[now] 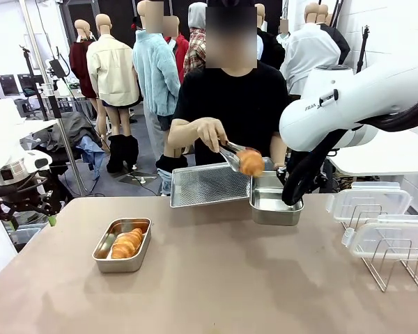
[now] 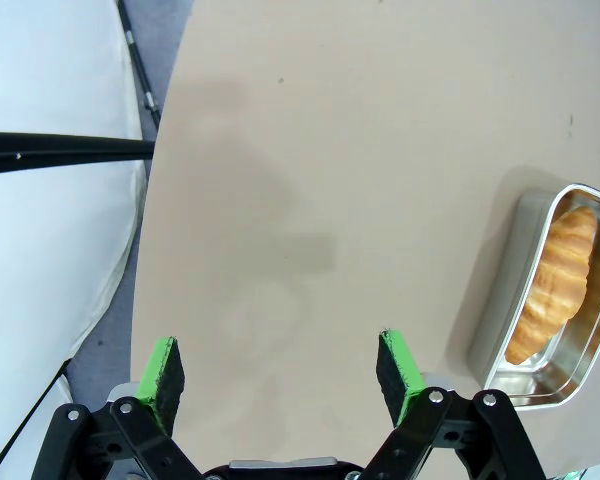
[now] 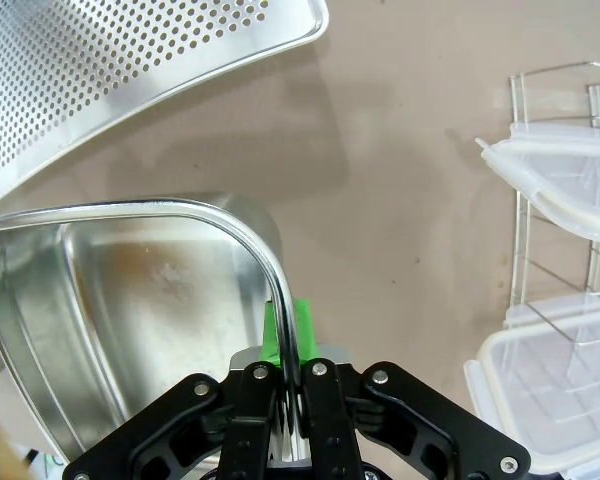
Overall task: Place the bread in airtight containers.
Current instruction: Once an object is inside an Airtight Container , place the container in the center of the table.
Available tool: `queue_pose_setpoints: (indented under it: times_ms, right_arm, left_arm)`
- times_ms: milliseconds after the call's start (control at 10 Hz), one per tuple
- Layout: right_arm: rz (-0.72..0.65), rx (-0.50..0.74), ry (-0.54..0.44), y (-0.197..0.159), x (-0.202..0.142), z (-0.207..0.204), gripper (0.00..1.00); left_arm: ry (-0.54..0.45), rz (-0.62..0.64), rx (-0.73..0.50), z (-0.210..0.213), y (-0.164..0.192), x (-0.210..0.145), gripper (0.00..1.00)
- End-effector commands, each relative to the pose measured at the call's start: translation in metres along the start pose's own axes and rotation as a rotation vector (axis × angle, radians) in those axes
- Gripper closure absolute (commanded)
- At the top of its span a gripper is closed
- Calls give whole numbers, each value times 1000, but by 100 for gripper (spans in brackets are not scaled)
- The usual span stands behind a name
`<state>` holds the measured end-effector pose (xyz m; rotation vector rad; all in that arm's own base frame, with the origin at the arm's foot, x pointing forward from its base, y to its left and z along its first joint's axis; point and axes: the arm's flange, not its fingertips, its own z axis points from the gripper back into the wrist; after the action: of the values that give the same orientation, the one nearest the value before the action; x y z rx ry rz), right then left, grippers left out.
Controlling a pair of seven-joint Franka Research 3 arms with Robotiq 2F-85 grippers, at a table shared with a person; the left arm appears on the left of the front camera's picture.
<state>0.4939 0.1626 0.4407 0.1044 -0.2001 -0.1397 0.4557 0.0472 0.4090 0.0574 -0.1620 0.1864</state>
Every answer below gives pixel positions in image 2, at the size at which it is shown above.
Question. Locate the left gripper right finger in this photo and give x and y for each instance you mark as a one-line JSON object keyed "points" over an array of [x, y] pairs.
{"points": [[400, 380]]}

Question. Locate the white panel black edge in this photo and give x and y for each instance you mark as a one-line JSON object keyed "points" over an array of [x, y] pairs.
{"points": [[10, 425]]}

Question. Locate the rectangular steel container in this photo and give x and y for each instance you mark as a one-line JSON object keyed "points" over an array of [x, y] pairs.
{"points": [[500, 280]]}

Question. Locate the golden croissant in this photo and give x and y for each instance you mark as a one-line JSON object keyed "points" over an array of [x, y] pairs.
{"points": [[550, 285]]}

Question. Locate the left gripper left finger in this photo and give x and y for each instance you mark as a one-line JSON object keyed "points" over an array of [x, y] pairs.
{"points": [[160, 380]]}

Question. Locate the thin black rod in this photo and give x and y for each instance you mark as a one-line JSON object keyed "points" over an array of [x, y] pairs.
{"points": [[138, 60]]}

